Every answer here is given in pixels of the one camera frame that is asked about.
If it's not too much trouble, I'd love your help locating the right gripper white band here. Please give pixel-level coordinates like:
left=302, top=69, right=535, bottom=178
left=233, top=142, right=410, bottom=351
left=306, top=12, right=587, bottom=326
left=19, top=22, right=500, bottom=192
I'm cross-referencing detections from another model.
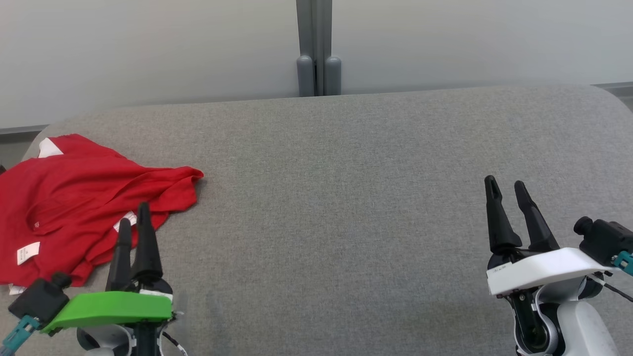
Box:
left=484, top=176, right=619, bottom=296

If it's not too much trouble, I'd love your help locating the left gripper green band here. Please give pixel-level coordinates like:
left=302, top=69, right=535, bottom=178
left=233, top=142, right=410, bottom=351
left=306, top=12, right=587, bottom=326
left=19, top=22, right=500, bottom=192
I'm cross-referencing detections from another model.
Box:
left=42, top=202, right=174, bottom=334

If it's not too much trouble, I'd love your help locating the red basketball jersey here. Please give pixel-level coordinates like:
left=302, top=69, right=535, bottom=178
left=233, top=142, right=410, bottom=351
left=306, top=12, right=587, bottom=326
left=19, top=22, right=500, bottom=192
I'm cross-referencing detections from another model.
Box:
left=0, top=148, right=204, bottom=293

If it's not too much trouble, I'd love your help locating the dark grey baseboard strip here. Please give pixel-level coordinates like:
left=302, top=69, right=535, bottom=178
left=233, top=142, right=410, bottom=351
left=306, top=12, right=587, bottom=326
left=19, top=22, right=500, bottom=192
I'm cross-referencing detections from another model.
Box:
left=593, top=82, right=633, bottom=97
left=0, top=125, right=50, bottom=135

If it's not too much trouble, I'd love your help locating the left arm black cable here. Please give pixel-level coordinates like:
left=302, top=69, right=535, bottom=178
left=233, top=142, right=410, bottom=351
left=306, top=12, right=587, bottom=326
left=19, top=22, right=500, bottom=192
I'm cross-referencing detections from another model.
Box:
left=161, top=330, right=188, bottom=356

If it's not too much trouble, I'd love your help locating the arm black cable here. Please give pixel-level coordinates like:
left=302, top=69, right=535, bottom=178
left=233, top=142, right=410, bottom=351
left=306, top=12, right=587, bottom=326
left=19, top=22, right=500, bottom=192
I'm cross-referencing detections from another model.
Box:
left=591, top=274, right=633, bottom=303
left=161, top=330, right=188, bottom=356

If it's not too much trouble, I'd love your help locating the right teal cable connector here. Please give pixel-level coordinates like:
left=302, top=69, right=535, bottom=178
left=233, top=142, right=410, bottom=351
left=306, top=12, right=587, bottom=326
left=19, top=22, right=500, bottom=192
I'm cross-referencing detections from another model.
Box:
left=613, top=251, right=633, bottom=275

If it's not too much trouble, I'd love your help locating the teal cable connector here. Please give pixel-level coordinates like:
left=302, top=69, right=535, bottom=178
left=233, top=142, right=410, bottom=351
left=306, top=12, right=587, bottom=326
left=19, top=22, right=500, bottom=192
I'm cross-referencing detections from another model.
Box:
left=613, top=251, right=633, bottom=275
left=0, top=315, right=40, bottom=356

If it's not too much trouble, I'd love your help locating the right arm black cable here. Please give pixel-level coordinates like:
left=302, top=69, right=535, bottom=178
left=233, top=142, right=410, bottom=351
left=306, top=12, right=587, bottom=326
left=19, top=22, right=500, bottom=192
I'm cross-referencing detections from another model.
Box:
left=591, top=274, right=633, bottom=303

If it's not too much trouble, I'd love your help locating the left teal cable connector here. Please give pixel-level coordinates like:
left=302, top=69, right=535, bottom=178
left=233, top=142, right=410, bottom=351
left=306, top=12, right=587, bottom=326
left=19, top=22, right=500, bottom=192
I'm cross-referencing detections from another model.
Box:
left=0, top=315, right=40, bottom=356

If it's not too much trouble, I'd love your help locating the grey rounded post cap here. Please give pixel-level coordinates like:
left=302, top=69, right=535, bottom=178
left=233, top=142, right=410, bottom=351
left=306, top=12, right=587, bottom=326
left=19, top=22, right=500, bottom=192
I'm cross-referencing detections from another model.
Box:
left=324, top=56, right=342, bottom=96

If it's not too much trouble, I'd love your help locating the grey vertical post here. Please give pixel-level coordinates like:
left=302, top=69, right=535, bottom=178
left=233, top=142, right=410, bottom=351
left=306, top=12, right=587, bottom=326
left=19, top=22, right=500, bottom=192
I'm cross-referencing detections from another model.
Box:
left=297, top=55, right=315, bottom=97

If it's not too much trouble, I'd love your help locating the grey partition post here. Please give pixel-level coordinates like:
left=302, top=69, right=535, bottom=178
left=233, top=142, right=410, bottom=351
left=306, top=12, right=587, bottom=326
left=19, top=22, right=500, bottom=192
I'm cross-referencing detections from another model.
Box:
left=296, top=0, right=333, bottom=97

